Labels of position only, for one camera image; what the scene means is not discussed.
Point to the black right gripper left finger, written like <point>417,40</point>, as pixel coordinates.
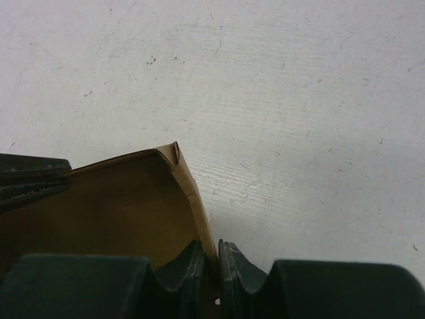
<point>72,286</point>

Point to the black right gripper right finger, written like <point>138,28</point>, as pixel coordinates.
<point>315,289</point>

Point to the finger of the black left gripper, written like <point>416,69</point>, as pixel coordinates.
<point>26,179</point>

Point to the brown paper box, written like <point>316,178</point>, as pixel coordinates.
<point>144,203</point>

